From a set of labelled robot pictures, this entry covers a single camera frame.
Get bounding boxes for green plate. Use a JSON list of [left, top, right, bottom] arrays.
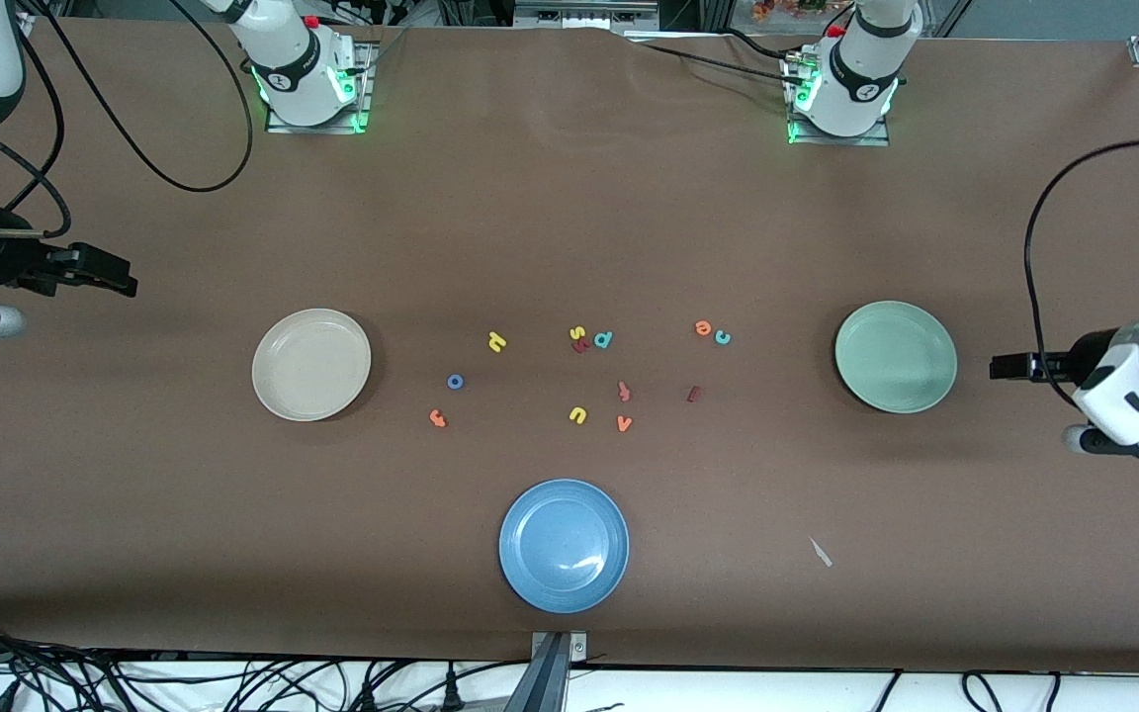
[[833, 300, 959, 414]]

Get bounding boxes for beige brown plate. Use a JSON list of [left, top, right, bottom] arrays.
[[251, 308, 373, 423]]

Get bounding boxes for orange leafy object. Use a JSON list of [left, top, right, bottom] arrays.
[[752, 0, 828, 23]]

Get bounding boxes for brown table cover sheet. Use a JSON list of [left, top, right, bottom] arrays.
[[0, 18, 1139, 673]]

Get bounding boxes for blue plate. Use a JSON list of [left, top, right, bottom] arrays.
[[497, 479, 631, 615]]

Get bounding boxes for grey metal box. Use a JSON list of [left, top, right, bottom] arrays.
[[513, 0, 659, 33]]

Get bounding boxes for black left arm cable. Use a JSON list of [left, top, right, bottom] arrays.
[[1022, 138, 1139, 408]]

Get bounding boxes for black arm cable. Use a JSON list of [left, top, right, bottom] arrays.
[[0, 0, 254, 243], [1022, 138, 1139, 408]]

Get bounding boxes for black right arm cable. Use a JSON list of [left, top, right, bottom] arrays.
[[0, 0, 254, 243]]

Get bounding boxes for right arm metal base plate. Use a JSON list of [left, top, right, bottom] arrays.
[[266, 40, 375, 134]]

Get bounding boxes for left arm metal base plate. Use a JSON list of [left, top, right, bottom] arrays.
[[787, 54, 892, 147]]

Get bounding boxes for looped black floor cable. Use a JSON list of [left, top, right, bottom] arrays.
[[962, 670, 1061, 712]]

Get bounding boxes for tangled black floor cables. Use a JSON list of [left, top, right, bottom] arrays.
[[0, 613, 521, 712]]

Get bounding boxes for thin black table cable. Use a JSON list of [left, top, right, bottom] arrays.
[[629, 28, 800, 86]]

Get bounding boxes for grey metal camera bracket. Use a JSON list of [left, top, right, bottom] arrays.
[[518, 630, 590, 712]]

